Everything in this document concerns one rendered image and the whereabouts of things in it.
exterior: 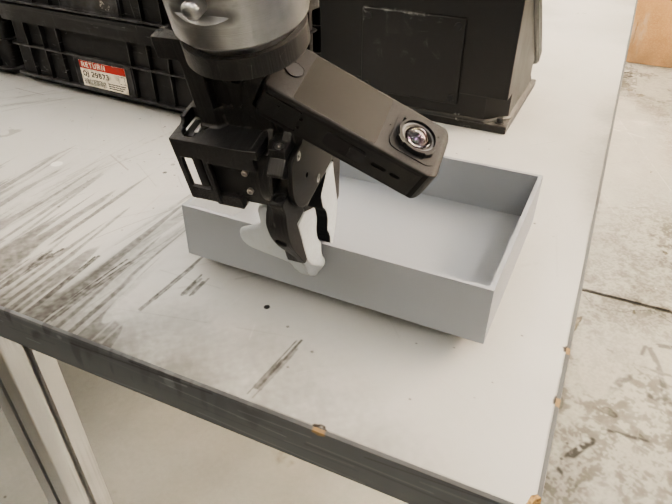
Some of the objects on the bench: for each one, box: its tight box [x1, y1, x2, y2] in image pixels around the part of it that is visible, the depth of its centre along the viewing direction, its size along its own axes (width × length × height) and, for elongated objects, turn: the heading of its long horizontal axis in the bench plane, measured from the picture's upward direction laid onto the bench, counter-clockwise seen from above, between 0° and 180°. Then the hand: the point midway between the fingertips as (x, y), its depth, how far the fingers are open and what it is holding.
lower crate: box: [0, 0, 319, 113], centre depth 94 cm, size 40×30×12 cm
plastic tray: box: [182, 156, 543, 344], centre depth 55 cm, size 27×20×5 cm
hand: (322, 258), depth 47 cm, fingers closed, pressing on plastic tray
